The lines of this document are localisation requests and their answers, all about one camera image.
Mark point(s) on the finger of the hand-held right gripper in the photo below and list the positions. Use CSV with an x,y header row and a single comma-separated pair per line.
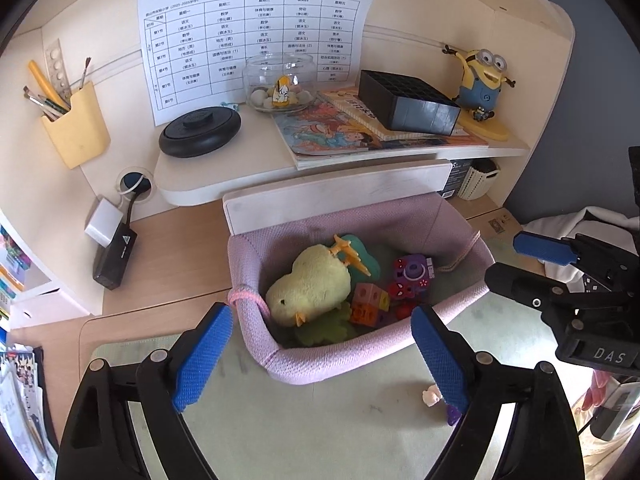
x,y
515,282
542,249

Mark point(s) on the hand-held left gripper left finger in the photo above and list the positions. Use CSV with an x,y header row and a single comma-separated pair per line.
x,y
205,355

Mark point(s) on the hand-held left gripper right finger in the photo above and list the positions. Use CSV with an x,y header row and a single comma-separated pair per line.
x,y
440,355

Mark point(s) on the small white sheep toy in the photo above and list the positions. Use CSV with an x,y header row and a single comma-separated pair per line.
x,y
431,396

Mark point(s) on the small red toy figure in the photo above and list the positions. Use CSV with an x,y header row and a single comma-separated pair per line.
x,y
405,310

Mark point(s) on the purple flower toy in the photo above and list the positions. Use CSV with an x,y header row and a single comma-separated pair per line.
x,y
452,414

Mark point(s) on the purple toy camera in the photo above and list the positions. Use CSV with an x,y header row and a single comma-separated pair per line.
x,y
412,272

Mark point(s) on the colourful cube block toy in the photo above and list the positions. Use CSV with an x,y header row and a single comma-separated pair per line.
x,y
367,305

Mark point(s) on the pink fabric basket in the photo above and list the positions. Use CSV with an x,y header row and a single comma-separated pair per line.
x,y
350,355

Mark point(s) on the green frog toy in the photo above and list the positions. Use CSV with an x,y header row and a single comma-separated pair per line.
x,y
325,330

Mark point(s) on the teal star cushion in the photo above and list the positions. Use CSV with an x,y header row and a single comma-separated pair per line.
x,y
370,260

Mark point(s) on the yellow chick plush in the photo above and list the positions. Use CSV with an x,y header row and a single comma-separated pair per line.
x,y
310,280

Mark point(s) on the person's right hand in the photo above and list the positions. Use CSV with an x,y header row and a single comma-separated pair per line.
x,y
595,392

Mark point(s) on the small white woven basket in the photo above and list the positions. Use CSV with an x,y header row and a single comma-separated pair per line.
x,y
477,180

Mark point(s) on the dark product box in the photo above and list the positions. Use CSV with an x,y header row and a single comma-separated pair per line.
x,y
452,180

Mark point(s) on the green desk mat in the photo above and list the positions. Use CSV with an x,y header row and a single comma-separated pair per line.
x,y
300,435

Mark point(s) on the black power adapter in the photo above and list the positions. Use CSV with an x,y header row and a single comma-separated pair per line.
x,y
115,257

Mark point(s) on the white charger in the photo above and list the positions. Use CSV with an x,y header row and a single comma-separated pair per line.
x,y
104,222

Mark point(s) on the white drawer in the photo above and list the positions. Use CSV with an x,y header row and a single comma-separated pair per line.
x,y
45,305

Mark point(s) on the white shelf board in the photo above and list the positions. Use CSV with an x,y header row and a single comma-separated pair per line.
x,y
225,180

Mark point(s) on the yellow cartoon figure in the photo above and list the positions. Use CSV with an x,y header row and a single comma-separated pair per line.
x,y
482,82

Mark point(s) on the white panel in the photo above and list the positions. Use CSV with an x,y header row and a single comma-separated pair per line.
x,y
310,200

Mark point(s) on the pile of loose papers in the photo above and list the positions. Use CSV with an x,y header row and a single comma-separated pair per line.
x,y
20,410

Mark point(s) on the black grid box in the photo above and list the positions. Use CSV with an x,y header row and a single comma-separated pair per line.
x,y
410,102

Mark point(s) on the row of upright books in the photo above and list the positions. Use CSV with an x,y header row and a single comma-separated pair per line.
x,y
10,270

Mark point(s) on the black round disc case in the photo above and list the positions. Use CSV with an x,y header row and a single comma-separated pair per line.
x,y
200,130

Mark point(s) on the large picture book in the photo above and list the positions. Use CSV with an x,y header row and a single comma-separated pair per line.
x,y
330,135

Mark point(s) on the orange cover book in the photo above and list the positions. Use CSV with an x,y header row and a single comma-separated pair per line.
x,y
350,105

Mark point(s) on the yellow pen holder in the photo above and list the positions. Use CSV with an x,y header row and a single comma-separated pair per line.
x,y
77,132

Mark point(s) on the glass jar with pebbles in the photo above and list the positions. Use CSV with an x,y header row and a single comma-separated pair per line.
x,y
280,80

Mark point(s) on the bundle of paint brushes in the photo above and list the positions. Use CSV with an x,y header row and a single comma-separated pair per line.
x,y
42,105

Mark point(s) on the thin paint brush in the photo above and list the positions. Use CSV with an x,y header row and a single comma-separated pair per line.
x,y
85,72

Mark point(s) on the yellow pencil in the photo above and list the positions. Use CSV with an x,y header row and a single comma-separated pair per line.
x,y
45,82

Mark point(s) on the white timetable sheet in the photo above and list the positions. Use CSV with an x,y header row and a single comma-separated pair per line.
x,y
225,35

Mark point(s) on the clear stencil ruler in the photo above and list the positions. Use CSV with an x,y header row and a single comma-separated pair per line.
x,y
57,67

